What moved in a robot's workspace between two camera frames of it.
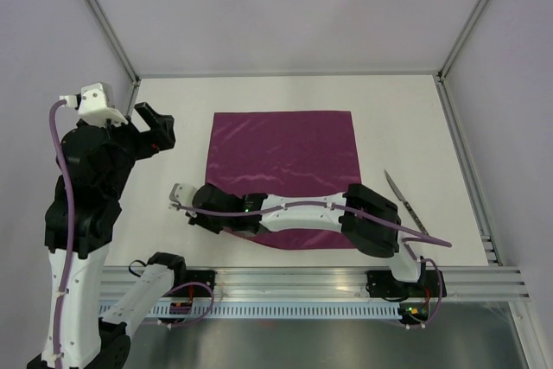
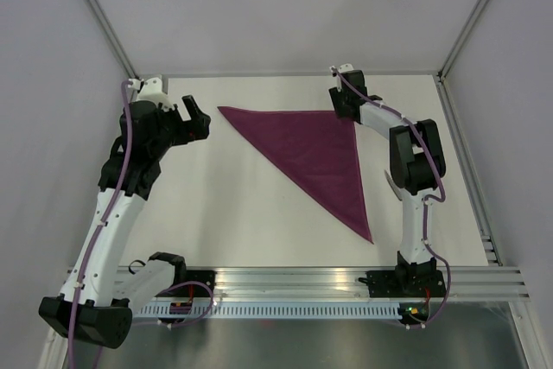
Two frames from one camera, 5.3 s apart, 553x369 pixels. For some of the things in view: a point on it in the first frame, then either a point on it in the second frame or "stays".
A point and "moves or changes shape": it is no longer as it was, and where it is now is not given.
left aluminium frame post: (111, 30) stays
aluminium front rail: (333, 283) stays
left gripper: (160, 136) -> (195, 129)
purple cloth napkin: (292, 153) moves or changes shape
